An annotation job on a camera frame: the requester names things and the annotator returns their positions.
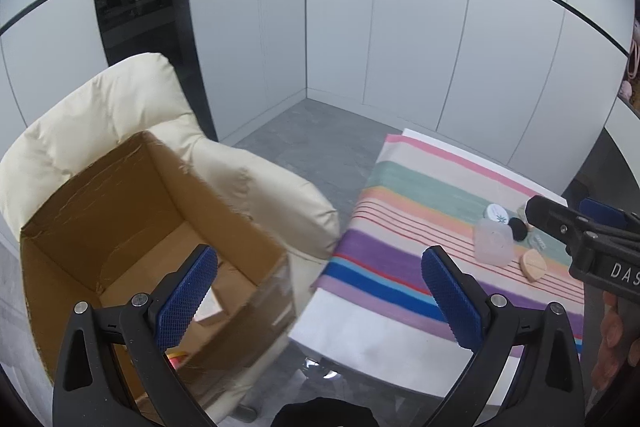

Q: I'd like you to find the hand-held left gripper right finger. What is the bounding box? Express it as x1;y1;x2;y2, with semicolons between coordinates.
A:
421;245;586;427

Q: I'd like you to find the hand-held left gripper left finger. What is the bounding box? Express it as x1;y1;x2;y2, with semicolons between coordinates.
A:
52;243;219;427

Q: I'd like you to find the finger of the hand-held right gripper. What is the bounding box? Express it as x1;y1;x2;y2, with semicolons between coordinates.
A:
526;195;598;250
580;198;640;235

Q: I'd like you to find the black round sponge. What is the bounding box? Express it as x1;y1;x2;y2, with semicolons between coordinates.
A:
507;217;529;242

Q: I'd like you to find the brown cardboard box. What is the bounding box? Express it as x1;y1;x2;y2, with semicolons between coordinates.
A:
19;130;296;408

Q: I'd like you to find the person's right hand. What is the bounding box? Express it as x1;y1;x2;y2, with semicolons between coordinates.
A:
591;291;627;391

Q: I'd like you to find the beige heart-shaped sponge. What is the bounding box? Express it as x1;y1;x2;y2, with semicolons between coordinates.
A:
519;248;548;282

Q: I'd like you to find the clear plastic container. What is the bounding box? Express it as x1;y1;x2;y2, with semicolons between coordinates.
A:
474;219;514;268

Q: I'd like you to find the white curved counter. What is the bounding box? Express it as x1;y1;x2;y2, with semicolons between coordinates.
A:
602;97;640;145

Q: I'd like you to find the striped colourful cloth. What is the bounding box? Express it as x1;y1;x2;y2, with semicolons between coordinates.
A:
312;134;586;355

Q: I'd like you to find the pink item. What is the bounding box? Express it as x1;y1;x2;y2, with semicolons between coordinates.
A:
627;19;640;80

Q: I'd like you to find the cream padded chair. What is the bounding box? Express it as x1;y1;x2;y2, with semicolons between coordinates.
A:
0;53;342;425

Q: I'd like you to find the black glossy wall panel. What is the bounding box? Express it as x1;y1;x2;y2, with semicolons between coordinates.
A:
91;0;218;140

